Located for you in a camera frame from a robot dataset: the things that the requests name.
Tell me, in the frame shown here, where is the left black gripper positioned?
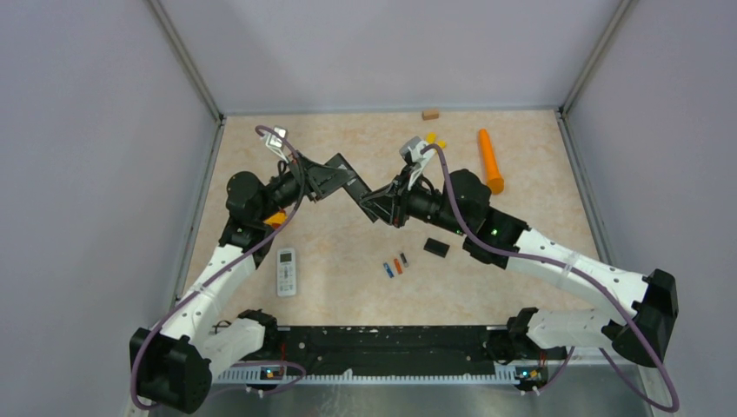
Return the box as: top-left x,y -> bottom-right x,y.
257,149 -> 356,222

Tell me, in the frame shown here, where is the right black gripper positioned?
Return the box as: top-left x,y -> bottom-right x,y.
360,166 -> 469,237

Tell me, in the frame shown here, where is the black remote control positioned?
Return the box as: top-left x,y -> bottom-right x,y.
342,174 -> 372,204

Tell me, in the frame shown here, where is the black battery cover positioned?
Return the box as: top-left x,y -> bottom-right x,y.
423,238 -> 450,258

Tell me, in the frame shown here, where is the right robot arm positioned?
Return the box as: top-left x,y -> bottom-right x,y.
358,169 -> 679,367

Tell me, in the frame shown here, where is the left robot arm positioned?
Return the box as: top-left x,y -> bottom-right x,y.
129,154 -> 357,414

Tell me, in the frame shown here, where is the white remote control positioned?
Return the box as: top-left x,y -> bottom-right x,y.
276,248 -> 297,297

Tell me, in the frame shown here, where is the yellow toy car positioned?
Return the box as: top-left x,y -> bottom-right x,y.
263,210 -> 288,229

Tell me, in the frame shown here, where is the tan wooden block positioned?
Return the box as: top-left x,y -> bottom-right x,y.
421,109 -> 440,121

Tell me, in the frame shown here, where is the orange toy carrot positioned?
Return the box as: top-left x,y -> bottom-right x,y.
477,129 -> 505,195

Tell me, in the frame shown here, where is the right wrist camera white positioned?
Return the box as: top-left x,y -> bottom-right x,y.
399,136 -> 435,173

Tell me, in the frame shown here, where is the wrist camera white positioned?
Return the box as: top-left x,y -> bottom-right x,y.
261,126 -> 289,162
399,136 -> 435,173

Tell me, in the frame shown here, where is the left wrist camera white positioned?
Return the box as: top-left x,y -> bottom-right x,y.
261,126 -> 289,162

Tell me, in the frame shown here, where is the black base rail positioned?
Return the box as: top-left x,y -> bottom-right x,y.
257,326 -> 518,377

